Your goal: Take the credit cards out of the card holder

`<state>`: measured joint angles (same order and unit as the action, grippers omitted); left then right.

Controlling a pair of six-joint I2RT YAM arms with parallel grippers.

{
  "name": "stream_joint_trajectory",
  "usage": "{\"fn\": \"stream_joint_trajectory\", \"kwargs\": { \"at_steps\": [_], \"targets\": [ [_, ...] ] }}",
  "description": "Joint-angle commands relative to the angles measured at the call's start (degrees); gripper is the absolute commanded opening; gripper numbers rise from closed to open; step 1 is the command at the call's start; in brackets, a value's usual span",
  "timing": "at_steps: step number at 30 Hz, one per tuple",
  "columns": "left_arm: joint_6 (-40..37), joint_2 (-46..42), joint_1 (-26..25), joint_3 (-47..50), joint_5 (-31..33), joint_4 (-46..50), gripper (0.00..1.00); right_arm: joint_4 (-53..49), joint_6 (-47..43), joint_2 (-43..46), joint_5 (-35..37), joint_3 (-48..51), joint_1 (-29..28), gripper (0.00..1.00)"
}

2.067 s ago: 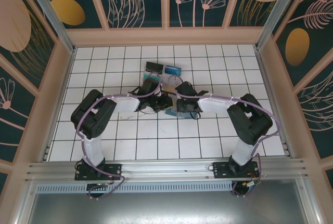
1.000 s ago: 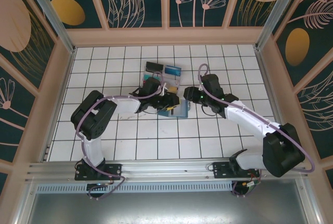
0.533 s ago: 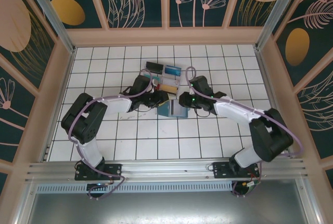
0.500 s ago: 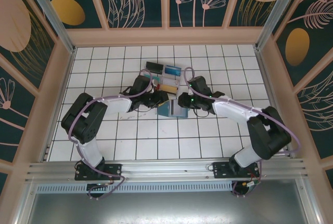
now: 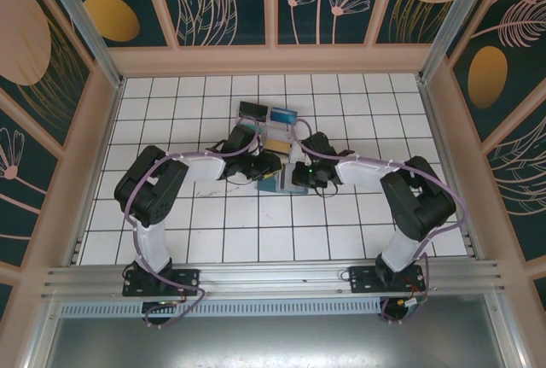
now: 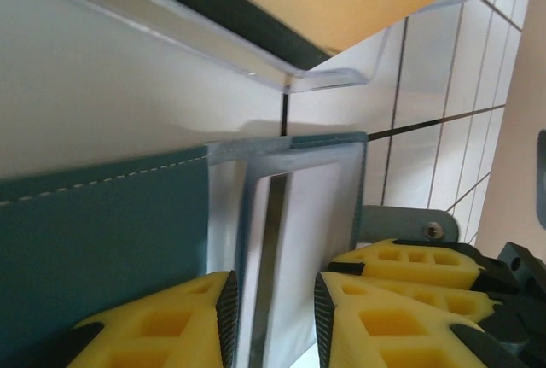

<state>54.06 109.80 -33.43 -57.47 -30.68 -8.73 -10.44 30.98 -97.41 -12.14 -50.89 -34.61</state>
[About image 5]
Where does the clear acrylic card organizer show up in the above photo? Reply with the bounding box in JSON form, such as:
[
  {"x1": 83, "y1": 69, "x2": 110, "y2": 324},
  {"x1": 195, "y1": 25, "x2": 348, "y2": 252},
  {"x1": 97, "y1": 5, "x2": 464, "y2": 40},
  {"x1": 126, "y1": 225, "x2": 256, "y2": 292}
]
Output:
[{"x1": 232, "y1": 101, "x2": 299, "y2": 160}]

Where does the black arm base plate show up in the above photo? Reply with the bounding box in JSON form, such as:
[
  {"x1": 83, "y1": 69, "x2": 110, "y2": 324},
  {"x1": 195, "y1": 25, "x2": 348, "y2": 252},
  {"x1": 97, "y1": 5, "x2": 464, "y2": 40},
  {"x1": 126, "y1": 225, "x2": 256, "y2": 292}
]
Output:
[
  {"x1": 348, "y1": 264, "x2": 427, "y2": 295},
  {"x1": 122, "y1": 267, "x2": 201, "y2": 299}
]

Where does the aluminium mounting rail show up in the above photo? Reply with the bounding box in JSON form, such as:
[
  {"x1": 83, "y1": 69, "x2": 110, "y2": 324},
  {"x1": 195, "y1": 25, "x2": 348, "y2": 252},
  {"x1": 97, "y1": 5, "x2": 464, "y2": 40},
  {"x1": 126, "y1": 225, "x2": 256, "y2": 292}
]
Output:
[{"x1": 40, "y1": 259, "x2": 507, "y2": 301}]

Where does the slotted grey cable duct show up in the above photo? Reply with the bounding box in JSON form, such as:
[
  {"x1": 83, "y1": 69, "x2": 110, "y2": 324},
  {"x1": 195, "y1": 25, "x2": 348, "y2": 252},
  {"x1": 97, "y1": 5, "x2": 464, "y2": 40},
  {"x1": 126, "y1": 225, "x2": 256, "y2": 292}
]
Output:
[{"x1": 59, "y1": 299, "x2": 385, "y2": 318}]

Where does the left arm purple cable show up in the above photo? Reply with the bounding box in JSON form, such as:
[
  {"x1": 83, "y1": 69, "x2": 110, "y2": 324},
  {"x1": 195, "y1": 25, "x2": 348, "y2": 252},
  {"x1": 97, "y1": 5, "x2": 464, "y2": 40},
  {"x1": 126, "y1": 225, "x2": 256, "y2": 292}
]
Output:
[{"x1": 125, "y1": 115, "x2": 262, "y2": 329}]

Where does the black gold-print VIP card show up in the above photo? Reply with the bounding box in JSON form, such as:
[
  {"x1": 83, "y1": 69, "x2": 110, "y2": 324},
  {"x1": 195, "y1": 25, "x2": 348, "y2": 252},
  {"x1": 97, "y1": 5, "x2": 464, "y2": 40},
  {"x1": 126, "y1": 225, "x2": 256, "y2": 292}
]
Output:
[{"x1": 239, "y1": 102, "x2": 269, "y2": 118}]

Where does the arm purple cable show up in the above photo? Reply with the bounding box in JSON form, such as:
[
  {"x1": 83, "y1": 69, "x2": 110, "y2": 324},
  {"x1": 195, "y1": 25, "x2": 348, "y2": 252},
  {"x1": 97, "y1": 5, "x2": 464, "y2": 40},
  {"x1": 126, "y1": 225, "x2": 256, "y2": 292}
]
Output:
[
  {"x1": 125, "y1": 115, "x2": 262, "y2": 329},
  {"x1": 293, "y1": 118, "x2": 470, "y2": 326}
]

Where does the black electronics box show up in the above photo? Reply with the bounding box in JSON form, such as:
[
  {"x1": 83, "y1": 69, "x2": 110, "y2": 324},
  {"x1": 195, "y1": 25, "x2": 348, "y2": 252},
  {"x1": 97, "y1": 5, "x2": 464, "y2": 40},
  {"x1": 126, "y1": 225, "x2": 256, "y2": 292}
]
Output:
[
  {"x1": 379, "y1": 296, "x2": 427, "y2": 325},
  {"x1": 142, "y1": 299, "x2": 189, "y2": 329}
]

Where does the gold card with black stripe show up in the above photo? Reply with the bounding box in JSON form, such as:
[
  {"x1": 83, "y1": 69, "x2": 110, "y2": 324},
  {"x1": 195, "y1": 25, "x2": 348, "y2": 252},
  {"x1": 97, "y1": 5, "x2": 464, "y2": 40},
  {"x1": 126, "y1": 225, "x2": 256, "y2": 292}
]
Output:
[{"x1": 264, "y1": 138, "x2": 291, "y2": 158}]

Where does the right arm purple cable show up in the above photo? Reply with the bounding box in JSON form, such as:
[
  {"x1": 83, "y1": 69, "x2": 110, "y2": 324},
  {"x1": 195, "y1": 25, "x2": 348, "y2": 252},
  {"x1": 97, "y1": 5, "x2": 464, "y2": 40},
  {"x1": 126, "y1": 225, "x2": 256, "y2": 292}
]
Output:
[{"x1": 293, "y1": 118, "x2": 470, "y2": 326}]

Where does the teal card holder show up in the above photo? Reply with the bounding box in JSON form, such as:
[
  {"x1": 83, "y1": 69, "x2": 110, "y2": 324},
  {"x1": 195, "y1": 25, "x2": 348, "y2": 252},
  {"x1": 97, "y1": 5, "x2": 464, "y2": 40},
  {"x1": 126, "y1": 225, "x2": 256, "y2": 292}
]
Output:
[{"x1": 257, "y1": 162, "x2": 309, "y2": 196}]

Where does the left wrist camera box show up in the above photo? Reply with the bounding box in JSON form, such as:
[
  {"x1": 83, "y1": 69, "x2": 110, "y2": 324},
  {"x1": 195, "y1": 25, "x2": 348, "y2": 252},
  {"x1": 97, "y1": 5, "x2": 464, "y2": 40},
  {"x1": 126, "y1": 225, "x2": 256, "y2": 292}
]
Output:
[{"x1": 229, "y1": 125, "x2": 262, "y2": 158}]

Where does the silver grey card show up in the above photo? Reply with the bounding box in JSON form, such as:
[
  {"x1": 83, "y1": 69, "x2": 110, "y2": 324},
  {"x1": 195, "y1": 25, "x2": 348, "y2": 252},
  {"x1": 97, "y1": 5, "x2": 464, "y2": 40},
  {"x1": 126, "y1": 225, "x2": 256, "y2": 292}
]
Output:
[{"x1": 266, "y1": 125, "x2": 293, "y2": 141}]

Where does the blue card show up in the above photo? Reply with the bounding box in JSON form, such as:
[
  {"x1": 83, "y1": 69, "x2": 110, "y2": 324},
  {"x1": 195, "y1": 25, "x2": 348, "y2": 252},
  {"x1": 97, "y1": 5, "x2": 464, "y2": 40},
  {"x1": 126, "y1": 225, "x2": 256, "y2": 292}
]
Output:
[{"x1": 270, "y1": 106, "x2": 298, "y2": 125}]

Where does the aluminium frame post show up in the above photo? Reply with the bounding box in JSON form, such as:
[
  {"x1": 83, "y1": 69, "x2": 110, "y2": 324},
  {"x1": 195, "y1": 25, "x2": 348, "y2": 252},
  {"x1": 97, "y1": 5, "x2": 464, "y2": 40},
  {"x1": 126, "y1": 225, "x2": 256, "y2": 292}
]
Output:
[
  {"x1": 36, "y1": 0, "x2": 125, "y2": 90},
  {"x1": 417, "y1": 0, "x2": 491, "y2": 83}
]

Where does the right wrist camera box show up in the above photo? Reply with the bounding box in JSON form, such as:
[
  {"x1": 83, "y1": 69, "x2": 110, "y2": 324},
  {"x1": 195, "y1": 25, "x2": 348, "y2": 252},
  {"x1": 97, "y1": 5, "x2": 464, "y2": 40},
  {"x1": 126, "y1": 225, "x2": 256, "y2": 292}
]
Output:
[{"x1": 301, "y1": 130, "x2": 337, "y2": 161}]

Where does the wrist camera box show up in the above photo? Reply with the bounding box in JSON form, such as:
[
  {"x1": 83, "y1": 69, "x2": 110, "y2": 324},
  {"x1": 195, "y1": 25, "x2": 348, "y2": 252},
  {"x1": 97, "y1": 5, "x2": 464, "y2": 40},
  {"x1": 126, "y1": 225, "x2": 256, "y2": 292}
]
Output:
[
  {"x1": 229, "y1": 125, "x2": 262, "y2": 158},
  {"x1": 301, "y1": 130, "x2": 337, "y2": 161}
]

